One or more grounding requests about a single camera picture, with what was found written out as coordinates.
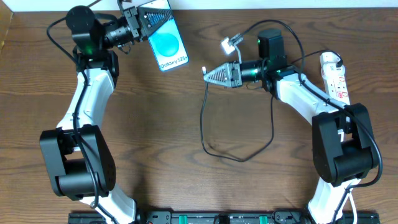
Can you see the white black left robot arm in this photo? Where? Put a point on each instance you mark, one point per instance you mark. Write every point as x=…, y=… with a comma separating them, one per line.
x=78, y=160

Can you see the white power strip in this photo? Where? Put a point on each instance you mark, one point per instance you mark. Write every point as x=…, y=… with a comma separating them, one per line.
x=335, y=87

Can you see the blue Samsung Galaxy smartphone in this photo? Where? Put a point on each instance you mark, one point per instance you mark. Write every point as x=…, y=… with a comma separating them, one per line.
x=167, y=44

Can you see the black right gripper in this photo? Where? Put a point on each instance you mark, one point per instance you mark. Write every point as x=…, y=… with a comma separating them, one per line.
x=235, y=74

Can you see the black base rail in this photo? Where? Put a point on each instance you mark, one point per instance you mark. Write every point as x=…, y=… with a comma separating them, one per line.
x=280, y=216

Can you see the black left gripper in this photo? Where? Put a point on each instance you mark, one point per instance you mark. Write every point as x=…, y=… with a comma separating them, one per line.
x=133, y=23

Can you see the white charger adapter plug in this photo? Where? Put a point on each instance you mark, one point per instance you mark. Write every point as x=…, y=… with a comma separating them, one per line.
x=332, y=70

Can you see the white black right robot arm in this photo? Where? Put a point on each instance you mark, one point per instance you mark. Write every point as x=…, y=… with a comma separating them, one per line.
x=344, y=149

